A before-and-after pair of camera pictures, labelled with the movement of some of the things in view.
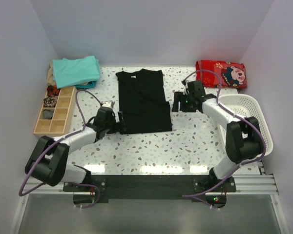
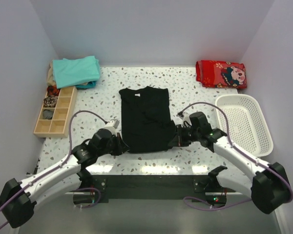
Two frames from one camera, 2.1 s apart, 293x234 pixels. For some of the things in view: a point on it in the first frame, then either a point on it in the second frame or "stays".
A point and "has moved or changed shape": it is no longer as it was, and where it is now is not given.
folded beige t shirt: [50, 77] stays
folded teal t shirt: [83, 71] stays
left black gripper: [116, 128] to [121, 146]
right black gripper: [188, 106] to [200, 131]
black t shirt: [142, 99] has moved or changed shape
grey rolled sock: [47, 114] stays
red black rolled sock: [52, 90] stays
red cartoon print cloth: [232, 75] stays
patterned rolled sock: [50, 102] stays
